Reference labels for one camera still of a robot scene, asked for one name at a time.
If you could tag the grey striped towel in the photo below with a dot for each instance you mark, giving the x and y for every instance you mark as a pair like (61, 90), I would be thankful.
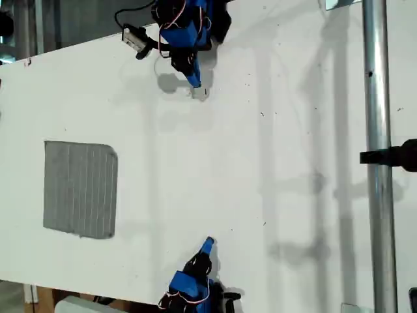
(79, 189)

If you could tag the white plastic box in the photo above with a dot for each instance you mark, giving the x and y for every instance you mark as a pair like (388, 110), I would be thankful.
(81, 306)

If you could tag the wooden table support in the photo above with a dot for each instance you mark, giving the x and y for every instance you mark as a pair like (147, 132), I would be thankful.
(45, 301)

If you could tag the black round object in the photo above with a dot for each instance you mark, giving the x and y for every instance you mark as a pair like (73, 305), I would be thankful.
(5, 24)

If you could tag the black flat device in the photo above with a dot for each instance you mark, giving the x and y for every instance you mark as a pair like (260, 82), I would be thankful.
(413, 300)

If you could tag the black camera stalk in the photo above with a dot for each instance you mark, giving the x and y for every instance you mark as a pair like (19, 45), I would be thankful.
(145, 51)

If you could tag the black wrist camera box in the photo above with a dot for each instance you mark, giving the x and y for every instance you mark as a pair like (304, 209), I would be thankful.
(233, 296)
(132, 37)

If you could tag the steel post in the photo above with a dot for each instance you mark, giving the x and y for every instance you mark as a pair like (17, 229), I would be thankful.
(378, 163)

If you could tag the black post clamp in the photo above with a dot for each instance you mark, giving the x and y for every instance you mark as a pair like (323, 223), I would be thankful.
(397, 156)

